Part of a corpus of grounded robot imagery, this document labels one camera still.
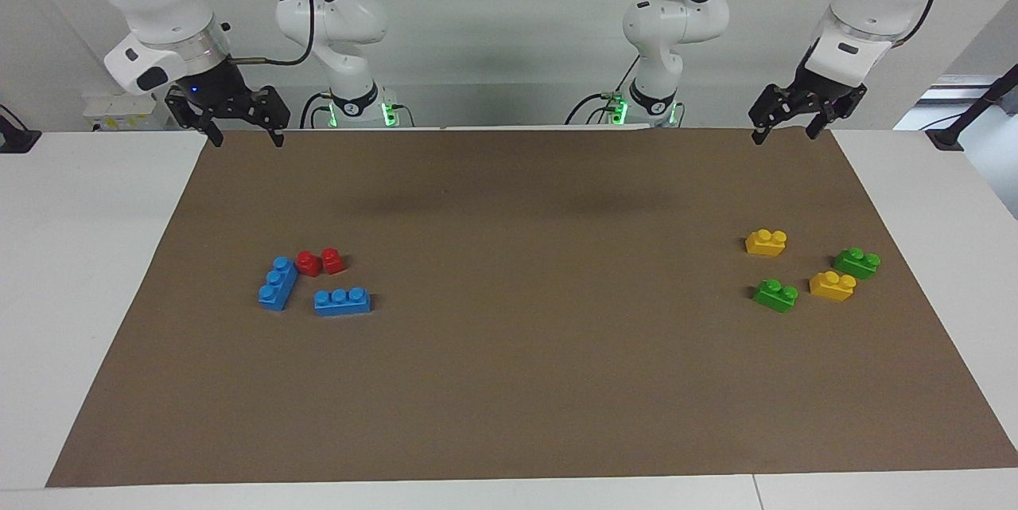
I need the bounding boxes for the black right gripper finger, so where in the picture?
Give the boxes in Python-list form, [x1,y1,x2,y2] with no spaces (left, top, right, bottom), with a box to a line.
[253,85,292,148]
[165,88,225,148]

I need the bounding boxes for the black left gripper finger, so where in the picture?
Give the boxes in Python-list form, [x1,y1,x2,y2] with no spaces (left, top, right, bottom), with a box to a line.
[806,88,868,139]
[749,84,798,146]

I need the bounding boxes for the green two-stud brick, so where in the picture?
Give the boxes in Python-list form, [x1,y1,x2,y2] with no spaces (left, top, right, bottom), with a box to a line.
[752,278,799,313]
[833,247,882,281]

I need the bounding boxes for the blue three-stud brick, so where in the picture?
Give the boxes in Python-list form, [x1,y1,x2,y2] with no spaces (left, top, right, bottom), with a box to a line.
[257,255,300,312]
[313,287,371,317]

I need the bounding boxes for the beige power strip box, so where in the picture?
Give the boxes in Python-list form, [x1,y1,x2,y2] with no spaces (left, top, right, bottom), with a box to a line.
[82,91,173,132]

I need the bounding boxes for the yellow two-stud brick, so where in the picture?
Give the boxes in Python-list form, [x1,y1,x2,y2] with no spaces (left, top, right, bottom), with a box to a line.
[809,271,858,303]
[744,228,789,258]

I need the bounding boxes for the black table clamp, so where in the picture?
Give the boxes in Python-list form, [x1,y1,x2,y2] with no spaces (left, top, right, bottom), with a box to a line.
[0,103,43,154]

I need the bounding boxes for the brown table mat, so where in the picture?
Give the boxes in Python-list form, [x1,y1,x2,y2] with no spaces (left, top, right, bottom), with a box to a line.
[45,127,1018,489]

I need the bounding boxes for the black base cable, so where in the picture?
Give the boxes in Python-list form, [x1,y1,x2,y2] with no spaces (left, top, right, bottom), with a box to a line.
[564,55,639,127]
[299,91,335,130]

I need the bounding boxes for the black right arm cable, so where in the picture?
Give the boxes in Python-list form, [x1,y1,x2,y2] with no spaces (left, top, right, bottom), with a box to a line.
[229,0,317,68]

